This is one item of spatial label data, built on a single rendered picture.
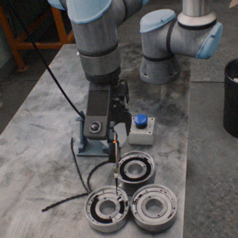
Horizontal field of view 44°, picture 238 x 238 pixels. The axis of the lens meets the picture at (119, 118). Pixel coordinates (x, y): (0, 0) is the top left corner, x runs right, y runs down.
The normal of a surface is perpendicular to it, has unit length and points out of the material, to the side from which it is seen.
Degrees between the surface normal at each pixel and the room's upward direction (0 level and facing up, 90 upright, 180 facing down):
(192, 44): 89
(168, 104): 0
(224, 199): 0
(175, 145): 0
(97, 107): 31
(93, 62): 90
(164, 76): 73
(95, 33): 90
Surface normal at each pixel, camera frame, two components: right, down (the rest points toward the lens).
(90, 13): 0.11, 0.61
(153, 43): -0.52, 0.64
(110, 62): 0.58, 0.48
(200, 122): -0.13, -0.75
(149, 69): -0.67, 0.30
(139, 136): -0.20, 0.66
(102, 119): -0.20, -0.30
